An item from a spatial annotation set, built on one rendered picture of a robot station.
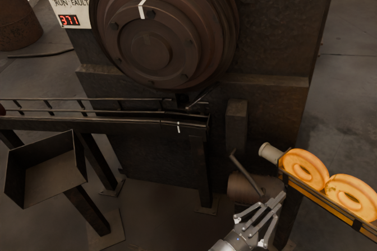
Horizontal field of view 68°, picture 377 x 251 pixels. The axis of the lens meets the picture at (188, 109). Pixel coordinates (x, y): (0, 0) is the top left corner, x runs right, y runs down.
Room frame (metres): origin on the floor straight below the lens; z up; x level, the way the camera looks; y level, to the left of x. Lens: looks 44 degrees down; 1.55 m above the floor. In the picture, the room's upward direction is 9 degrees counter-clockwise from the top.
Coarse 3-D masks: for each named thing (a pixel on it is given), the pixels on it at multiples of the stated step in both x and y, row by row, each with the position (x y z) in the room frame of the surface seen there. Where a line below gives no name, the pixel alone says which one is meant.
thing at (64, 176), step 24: (48, 144) 0.82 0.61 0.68; (72, 144) 0.84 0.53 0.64; (24, 168) 0.78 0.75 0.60; (48, 168) 0.76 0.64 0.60; (72, 168) 0.73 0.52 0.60; (24, 192) 0.66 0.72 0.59; (48, 192) 0.64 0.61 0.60; (72, 192) 0.69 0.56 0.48; (96, 216) 0.70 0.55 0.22; (120, 216) 0.79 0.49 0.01; (96, 240) 0.67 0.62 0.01; (120, 240) 0.65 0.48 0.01
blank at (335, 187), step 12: (336, 180) 0.40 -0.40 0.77; (348, 180) 0.39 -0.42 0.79; (360, 180) 0.38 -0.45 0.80; (336, 192) 0.39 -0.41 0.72; (348, 192) 0.37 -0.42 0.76; (360, 192) 0.35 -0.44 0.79; (372, 192) 0.34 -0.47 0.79; (348, 204) 0.36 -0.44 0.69; (360, 204) 0.35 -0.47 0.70; (372, 204) 0.32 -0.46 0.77; (360, 216) 0.32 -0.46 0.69; (372, 216) 0.30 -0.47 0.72
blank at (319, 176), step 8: (288, 152) 0.54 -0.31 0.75; (296, 152) 0.52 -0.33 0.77; (304, 152) 0.51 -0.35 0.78; (288, 160) 0.53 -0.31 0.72; (296, 160) 0.51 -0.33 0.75; (304, 160) 0.49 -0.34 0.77; (312, 160) 0.48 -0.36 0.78; (288, 168) 0.53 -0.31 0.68; (296, 168) 0.52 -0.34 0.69; (312, 168) 0.46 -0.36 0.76; (320, 168) 0.46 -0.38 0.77; (296, 176) 0.50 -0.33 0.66; (304, 176) 0.49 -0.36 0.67; (312, 176) 0.46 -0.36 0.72; (320, 176) 0.44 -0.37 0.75; (328, 176) 0.44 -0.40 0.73; (312, 184) 0.45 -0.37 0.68; (320, 184) 0.43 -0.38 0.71
